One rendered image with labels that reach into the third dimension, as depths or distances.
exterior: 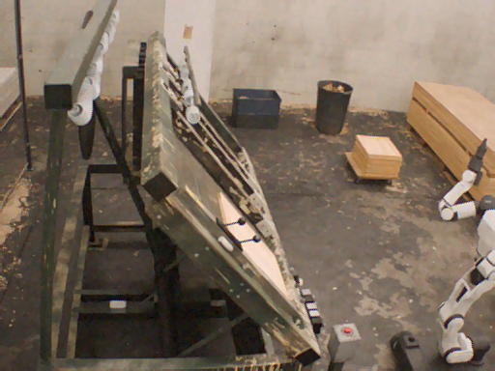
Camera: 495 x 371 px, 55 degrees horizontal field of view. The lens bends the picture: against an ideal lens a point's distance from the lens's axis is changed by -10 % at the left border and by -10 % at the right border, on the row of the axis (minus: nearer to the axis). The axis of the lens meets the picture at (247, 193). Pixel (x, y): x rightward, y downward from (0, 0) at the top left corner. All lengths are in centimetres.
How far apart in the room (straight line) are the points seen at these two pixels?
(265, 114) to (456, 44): 352
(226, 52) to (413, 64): 296
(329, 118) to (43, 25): 433
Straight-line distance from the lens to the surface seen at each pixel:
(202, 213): 222
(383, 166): 590
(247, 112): 683
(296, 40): 772
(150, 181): 183
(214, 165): 291
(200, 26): 609
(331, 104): 692
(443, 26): 844
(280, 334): 243
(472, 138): 620
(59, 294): 296
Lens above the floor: 274
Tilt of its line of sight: 30 degrees down
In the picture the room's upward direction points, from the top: 6 degrees clockwise
